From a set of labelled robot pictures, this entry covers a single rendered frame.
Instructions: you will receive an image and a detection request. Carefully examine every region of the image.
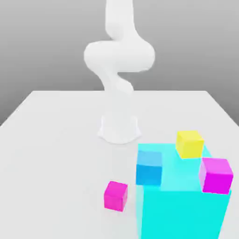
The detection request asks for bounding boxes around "small blue cube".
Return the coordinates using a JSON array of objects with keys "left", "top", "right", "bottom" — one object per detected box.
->
[{"left": 135, "top": 150, "right": 162, "bottom": 187}]

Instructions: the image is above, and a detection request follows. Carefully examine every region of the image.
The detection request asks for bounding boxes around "small yellow cube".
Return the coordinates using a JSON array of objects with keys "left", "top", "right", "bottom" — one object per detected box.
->
[{"left": 176, "top": 130, "right": 205, "bottom": 160}]

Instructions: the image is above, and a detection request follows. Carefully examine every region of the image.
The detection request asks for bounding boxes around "small pink cube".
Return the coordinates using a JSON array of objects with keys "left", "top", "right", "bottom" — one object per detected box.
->
[{"left": 104, "top": 180, "right": 129, "bottom": 212}]

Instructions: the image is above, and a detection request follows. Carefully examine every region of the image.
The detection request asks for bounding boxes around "small magenta cube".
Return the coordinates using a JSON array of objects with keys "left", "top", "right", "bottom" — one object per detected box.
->
[{"left": 198, "top": 157, "right": 234, "bottom": 195}]

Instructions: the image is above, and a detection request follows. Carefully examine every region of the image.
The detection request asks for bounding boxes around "large cyan box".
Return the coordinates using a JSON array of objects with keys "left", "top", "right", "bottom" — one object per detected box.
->
[{"left": 135, "top": 143, "right": 232, "bottom": 239}]

